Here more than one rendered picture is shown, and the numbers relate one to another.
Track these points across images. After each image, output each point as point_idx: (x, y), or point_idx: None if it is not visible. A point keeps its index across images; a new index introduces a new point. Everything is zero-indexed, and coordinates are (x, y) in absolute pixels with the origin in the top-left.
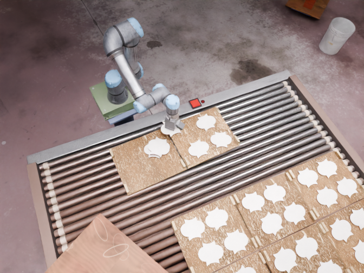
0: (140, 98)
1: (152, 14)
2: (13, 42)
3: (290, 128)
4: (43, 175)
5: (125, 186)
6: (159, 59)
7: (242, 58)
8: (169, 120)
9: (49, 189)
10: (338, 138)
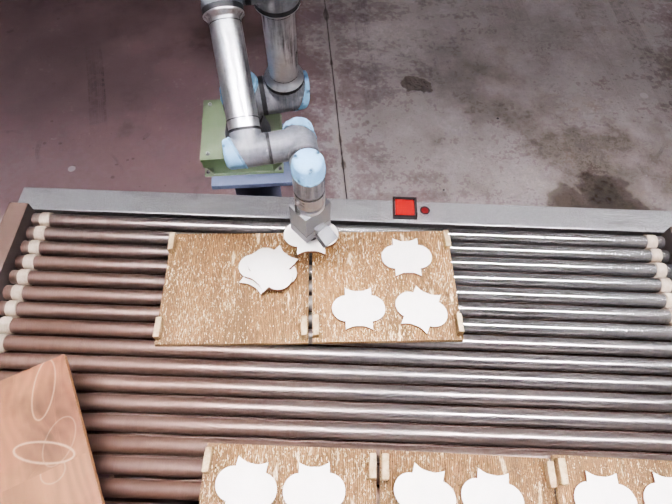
0: (238, 133)
1: (439, 29)
2: (173, 9)
3: (616, 354)
4: (29, 234)
5: (156, 322)
6: (413, 116)
7: (594, 169)
8: (295, 211)
9: (23, 267)
10: None
